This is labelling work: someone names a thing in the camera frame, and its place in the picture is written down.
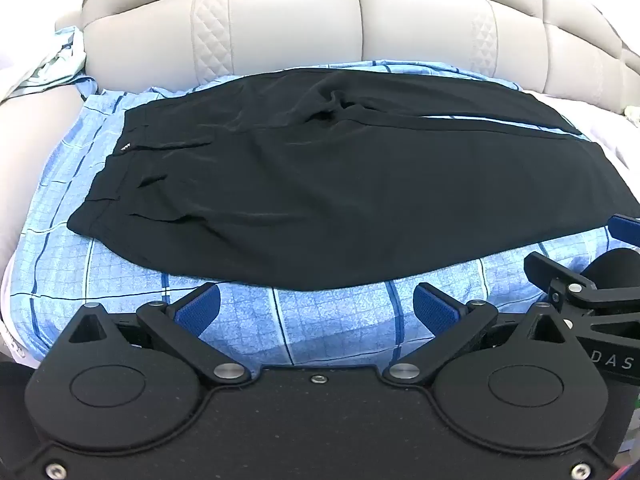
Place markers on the blue checked bedsheet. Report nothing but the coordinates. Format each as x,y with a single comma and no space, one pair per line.
320,320

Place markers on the small white object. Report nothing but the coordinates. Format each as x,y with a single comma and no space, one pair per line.
633,115

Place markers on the light blue crumpled cloth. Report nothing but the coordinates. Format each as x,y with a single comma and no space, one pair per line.
55,65

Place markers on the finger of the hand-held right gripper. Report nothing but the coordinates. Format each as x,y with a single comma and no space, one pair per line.
625,227
555,270

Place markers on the grey leather sofa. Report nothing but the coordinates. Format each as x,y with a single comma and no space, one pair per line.
300,15

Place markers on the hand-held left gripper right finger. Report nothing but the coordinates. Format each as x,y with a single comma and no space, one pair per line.
436,306

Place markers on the black pants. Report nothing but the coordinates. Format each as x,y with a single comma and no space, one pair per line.
320,175

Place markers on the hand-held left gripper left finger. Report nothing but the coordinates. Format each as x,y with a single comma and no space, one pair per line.
199,306

